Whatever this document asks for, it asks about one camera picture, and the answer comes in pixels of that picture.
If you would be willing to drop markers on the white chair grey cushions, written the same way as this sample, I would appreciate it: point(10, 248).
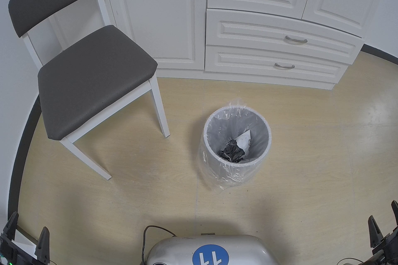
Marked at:
point(93, 71)

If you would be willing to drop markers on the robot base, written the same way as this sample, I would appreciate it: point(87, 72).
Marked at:
point(248, 248)

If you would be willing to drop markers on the black plastic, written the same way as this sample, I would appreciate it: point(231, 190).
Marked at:
point(231, 150)

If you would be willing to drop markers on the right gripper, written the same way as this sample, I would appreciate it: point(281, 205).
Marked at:
point(388, 248)

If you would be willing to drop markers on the clear plastic bag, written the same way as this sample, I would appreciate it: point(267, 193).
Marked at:
point(230, 183)

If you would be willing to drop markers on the white printed wrapper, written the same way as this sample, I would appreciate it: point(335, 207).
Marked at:
point(245, 139)

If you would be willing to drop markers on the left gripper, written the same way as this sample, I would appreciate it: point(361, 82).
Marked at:
point(18, 254)

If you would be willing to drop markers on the white trash bin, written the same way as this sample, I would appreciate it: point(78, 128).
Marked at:
point(217, 170)

